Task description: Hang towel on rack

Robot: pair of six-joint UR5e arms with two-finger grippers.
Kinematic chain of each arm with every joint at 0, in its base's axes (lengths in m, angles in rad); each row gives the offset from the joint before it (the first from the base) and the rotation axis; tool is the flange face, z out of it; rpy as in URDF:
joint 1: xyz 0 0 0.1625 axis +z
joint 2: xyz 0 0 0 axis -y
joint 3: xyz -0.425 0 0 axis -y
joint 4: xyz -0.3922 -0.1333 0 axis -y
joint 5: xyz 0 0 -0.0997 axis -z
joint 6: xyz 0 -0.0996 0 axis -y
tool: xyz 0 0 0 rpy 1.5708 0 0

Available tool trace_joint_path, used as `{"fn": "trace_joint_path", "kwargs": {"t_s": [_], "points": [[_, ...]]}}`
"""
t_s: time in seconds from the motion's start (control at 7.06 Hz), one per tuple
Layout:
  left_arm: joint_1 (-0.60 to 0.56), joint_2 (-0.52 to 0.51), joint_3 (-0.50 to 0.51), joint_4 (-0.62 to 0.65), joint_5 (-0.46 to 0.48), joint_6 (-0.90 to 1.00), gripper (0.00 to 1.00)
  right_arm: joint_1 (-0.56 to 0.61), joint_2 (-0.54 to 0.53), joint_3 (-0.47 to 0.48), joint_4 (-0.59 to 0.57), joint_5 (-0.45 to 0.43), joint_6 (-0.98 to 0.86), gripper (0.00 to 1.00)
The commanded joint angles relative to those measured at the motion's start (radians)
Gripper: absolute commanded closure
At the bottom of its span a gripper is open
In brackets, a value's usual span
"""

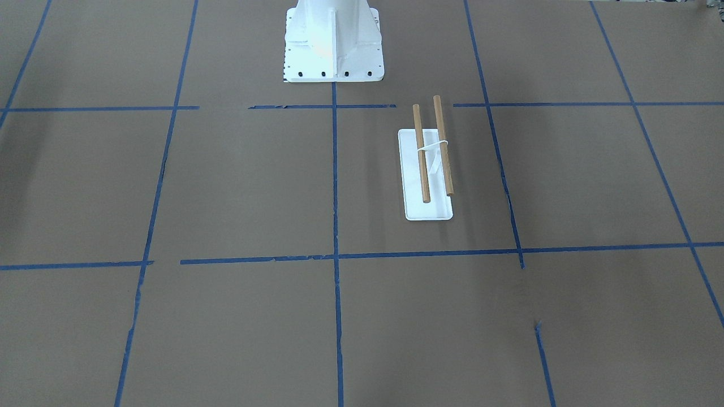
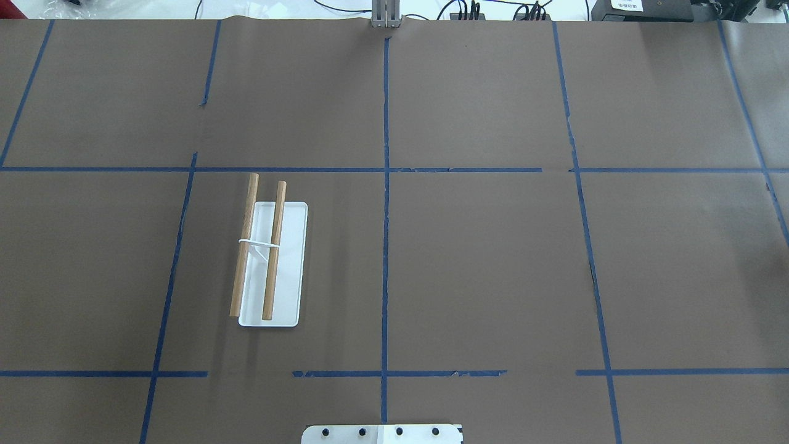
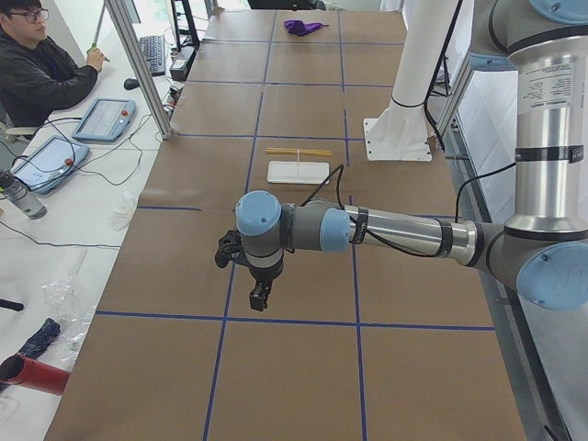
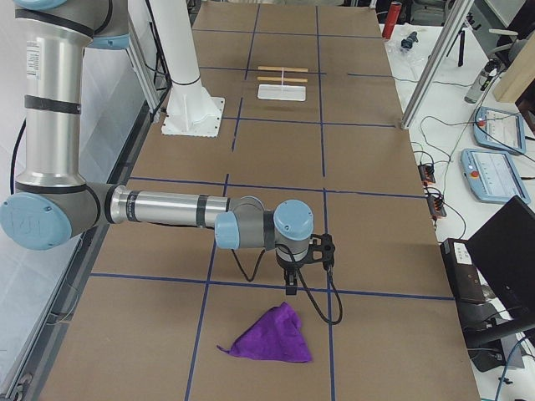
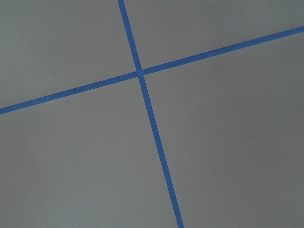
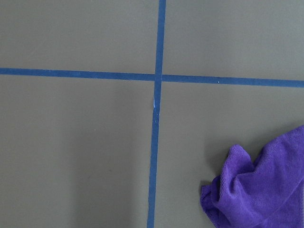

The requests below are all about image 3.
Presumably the seated man in hoodie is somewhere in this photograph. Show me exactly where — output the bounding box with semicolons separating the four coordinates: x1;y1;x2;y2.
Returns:
1;1;107;128

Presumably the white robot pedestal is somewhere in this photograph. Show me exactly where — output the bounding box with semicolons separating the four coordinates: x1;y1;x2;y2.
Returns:
364;1;473;163

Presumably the crumpled white tissue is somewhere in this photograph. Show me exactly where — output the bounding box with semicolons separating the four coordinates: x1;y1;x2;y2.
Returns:
109;192;137;231

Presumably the blue teach pendant far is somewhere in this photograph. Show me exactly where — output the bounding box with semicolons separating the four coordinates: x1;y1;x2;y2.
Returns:
72;97;136;142

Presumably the black keyboard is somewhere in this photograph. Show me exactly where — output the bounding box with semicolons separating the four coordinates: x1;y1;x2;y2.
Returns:
139;36;166;76

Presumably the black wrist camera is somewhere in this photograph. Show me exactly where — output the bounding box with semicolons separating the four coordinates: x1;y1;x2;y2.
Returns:
214;230;243;268

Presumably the blue teach pendant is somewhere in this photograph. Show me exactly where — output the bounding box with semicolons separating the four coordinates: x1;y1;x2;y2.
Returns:
72;97;136;142
12;135;90;195

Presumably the black computer mouse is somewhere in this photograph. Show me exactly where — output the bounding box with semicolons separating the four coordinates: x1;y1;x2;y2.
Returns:
123;78;139;90

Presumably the purple towel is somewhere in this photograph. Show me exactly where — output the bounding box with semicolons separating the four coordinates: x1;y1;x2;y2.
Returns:
283;19;329;37

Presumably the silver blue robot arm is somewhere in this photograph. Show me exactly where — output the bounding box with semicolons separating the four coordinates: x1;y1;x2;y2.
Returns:
215;1;587;311

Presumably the crumpled clear plastic wrap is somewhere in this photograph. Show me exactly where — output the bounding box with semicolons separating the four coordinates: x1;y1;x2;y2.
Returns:
42;249;96;370

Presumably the blue teach pendant near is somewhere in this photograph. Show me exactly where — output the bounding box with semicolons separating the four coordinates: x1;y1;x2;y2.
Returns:
12;135;90;195

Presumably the folded dark umbrella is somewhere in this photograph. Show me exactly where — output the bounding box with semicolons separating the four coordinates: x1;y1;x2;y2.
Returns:
1;318;61;391

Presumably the aluminium frame post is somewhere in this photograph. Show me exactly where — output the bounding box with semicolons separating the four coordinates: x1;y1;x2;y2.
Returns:
104;0;172;140

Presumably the grey water bottle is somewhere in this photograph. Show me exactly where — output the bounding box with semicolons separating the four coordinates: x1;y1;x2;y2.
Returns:
1;170;47;220

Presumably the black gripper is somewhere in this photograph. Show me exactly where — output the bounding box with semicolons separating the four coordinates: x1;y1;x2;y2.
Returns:
249;265;278;311

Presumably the red cylinder tube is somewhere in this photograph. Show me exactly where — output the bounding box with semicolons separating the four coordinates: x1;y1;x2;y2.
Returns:
1;354;70;396

